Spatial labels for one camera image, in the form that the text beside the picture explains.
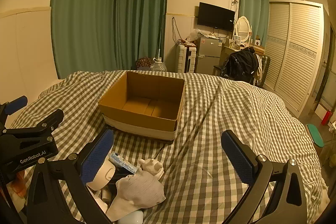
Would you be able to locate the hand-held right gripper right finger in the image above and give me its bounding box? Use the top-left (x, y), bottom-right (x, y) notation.
top-left (221, 130), bottom-right (308, 224)

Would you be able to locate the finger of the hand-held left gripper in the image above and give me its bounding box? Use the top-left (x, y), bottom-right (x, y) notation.
top-left (0, 95), bottom-right (28, 132)
top-left (0, 109), bottom-right (65, 141)

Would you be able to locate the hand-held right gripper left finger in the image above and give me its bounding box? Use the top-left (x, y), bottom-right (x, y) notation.
top-left (26, 129), bottom-right (115, 224)

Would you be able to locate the person's left hand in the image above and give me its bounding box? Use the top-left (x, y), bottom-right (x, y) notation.
top-left (12, 172), bottom-right (30, 199)

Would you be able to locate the white cylindrical container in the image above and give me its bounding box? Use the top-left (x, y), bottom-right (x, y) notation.
top-left (86, 160), bottom-right (116, 190)

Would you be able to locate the blue and white packet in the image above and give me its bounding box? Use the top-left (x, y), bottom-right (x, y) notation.
top-left (109, 152), bottom-right (138, 174)

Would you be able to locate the grey checked blanket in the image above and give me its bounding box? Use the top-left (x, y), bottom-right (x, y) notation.
top-left (8, 70), bottom-right (330, 224)

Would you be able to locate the small white bottle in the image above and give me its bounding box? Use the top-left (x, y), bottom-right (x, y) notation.
top-left (101, 187), bottom-right (112, 204)

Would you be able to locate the grey cloth cap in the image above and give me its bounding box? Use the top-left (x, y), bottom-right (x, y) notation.
top-left (106, 170), bottom-right (167, 222)

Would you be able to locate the white animal figurine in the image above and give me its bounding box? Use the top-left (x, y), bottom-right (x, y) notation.
top-left (138, 158), bottom-right (165, 180)

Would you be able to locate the brown cardboard box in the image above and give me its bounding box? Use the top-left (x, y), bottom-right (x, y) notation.
top-left (98, 71), bottom-right (186, 141)

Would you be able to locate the white round object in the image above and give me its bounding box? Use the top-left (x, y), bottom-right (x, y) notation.
top-left (117, 210), bottom-right (144, 224)

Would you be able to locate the green flat board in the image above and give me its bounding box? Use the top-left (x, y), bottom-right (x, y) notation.
top-left (306, 123), bottom-right (326, 147)

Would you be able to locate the black jacket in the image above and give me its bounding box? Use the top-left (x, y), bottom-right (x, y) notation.
top-left (221, 47), bottom-right (259, 83)

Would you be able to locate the red fire extinguisher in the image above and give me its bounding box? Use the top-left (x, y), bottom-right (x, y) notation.
top-left (321, 108), bottom-right (333, 126)

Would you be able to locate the dark patterned bag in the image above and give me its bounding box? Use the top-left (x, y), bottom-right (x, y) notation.
top-left (135, 56), bottom-right (156, 70)

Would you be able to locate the wooden dressing table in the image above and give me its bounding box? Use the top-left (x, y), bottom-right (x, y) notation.
top-left (219, 43), bottom-right (265, 75)

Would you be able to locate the silver small fridge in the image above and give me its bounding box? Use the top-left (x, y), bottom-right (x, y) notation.
top-left (196, 36), bottom-right (224, 74)

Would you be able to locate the clear water jug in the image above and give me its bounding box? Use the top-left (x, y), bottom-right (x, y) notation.
top-left (149, 57), bottom-right (168, 72)

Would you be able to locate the white ribbed suitcase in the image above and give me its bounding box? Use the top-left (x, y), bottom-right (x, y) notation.
top-left (175, 44), bottom-right (197, 74)

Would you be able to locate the white louvred wardrobe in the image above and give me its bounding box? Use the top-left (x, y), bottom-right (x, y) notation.
top-left (262, 0), bottom-right (332, 120)

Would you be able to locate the wide green curtain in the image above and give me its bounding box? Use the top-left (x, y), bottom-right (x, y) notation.
top-left (50, 0), bottom-right (170, 80)

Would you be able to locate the white oval mirror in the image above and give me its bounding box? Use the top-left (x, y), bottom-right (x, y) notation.
top-left (234, 16), bottom-right (252, 44)

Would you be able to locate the clear plastic bag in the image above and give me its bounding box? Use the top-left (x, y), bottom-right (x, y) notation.
top-left (185, 29), bottom-right (201, 42)

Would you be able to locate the narrow green curtain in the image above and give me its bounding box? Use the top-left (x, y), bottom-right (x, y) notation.
top-left (239, 0), bottom-right (270, 52)

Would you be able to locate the black wall television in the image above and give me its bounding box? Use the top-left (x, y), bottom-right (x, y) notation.
top-left (197, 2), bottom-right (236, 33)

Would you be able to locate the wall cable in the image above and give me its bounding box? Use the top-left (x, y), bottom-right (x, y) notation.
top-left (171, 17), bottom-right (179, 44)

